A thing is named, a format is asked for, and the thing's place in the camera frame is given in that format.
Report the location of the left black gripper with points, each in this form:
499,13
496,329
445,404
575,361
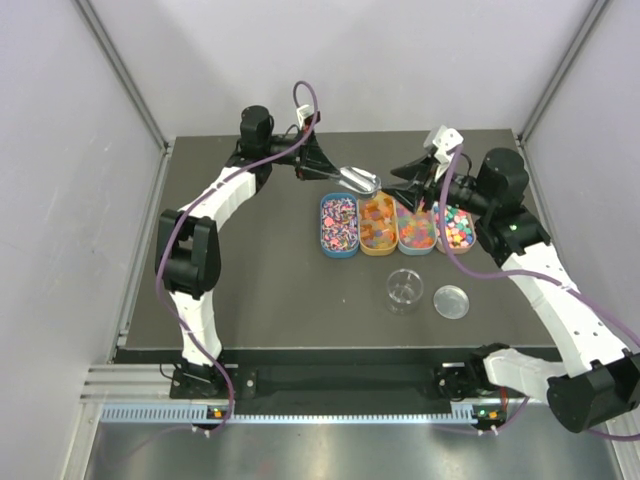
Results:
307,157

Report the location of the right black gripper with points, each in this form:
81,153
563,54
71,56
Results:
423,175

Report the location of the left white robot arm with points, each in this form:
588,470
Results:
188,259

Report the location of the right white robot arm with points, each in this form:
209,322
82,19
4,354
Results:
597,376

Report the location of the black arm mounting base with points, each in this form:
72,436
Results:
324,383

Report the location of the yellow tray of popsicle candies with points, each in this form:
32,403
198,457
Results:
377,222

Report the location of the pink tray of star candies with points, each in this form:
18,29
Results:
460,232

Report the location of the light blue tray of gummies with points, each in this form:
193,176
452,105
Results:
416,232

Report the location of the blue tray of lollipops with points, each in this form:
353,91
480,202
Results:
339,228

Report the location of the clear plastic jar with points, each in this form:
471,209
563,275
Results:
404,288

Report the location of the clear round jar lid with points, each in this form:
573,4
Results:
451,302

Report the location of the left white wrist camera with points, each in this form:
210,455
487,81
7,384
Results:
307,117

